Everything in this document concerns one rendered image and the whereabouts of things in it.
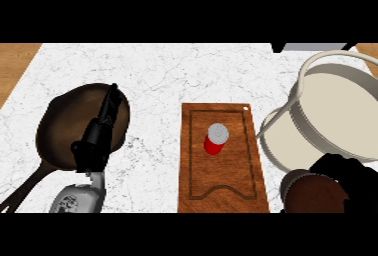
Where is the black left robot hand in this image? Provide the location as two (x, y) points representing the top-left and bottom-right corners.
(69, 83), (122, 174)

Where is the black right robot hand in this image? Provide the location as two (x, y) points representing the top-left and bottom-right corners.
(308, 152), (378, 214)

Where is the brown cupcake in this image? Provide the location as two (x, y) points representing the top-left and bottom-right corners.
(279, 168), (349, 214)

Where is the brown wooden cutting board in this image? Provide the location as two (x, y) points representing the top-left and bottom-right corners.
(177, 102), (271, 214)

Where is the dark brown frying pan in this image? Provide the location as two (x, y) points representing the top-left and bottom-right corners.
(0, 82), (132, 214)

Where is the red can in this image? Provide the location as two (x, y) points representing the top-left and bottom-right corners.
(202, 122), (231, 157)

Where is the cream tiered wire basket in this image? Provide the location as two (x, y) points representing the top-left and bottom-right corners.
(255, 49), (378, 175)

